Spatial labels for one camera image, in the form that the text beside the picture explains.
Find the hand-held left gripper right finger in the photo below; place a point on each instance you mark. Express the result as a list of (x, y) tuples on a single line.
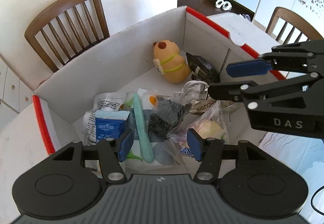
[(195, 144)]

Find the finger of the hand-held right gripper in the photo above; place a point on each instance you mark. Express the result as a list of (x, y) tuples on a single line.
[(227, 91), (248, 68)]

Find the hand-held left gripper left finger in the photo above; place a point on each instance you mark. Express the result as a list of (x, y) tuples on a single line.
[(125, 145)]

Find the clear bag of yellow bread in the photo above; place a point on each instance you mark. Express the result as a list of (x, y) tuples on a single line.
[(212, 130)]

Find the mint green tube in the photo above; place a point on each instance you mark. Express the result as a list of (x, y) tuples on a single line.
[(141, 127)]

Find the black snack packet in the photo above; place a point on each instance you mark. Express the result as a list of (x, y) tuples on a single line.
[(200, 64)]

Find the clear bag of black beads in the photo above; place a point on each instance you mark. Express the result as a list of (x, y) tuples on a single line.
[(164, 115)]

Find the white printed packet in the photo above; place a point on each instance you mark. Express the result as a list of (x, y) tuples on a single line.
[(108, 102)]

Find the yellow capybara plush toy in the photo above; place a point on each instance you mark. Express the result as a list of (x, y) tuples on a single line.
[(172, 67)]

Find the white cardboard box red edge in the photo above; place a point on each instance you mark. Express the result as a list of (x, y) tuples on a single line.
[(114, 62)]

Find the pair of white purple slippers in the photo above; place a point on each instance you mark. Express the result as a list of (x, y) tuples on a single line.
[(245, 17)]

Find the brown wooden slat chair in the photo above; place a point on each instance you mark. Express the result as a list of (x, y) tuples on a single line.
[(286, 11), (63, 1)]

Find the white drawer cabinet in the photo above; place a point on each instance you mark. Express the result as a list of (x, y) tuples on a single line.
[(10, 82)]

